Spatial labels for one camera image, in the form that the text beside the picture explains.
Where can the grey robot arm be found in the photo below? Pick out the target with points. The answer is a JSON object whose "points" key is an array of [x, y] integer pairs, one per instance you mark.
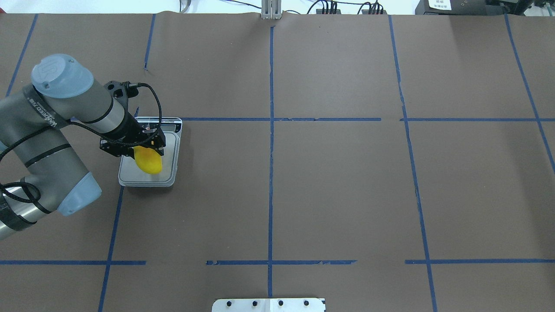
{"points": [[64, 93]]}

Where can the black power strip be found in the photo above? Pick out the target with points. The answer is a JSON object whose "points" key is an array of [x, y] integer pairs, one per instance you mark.
{"points": [[332, 7]]}

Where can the yellow mango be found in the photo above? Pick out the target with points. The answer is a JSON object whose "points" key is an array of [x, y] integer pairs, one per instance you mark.
{"points": [[148, 160]]}

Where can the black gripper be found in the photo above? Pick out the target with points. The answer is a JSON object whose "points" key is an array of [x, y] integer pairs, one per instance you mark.
{"points": [[128, 128]]}

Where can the blue tape horizontal strip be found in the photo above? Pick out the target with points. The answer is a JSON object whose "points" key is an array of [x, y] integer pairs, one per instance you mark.
{"points": [[198, 119]]}

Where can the white kitchen scale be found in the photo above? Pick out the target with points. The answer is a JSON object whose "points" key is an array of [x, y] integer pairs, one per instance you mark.
{"points": [[130, 175]]}

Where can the blue tape long vertical strip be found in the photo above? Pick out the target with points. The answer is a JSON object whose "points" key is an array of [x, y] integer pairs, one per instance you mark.
{"points": [[271, 159]]}

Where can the black device box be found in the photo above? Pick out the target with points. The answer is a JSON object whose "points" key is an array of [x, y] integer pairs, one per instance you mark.
{"points": [[458, 7]]}

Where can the silver mounting plate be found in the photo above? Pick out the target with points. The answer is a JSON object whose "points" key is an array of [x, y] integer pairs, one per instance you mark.
{"points": [[270, 305]]}

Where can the aluminium profile post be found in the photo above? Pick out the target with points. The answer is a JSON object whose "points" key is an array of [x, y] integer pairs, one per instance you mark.
{"points": [[271, 9]]}

